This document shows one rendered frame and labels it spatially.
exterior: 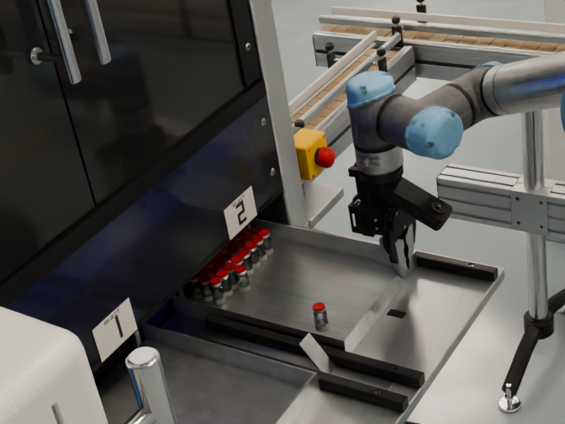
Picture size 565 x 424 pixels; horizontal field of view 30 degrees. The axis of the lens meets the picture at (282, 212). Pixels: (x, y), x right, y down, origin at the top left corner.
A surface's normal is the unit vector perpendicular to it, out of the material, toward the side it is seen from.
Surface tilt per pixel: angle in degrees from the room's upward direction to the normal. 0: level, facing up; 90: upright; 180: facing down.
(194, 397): 0
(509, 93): 86
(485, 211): 90
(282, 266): 0
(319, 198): 0
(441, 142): 89
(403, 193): 27
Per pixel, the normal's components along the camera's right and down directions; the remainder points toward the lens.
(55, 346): 0.24, -0.66
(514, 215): -0.52, 0.51
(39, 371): 0.47, -0.47
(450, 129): 0.63, 0.30
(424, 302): -0.15, -0.84
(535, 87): -0.79, 0.36
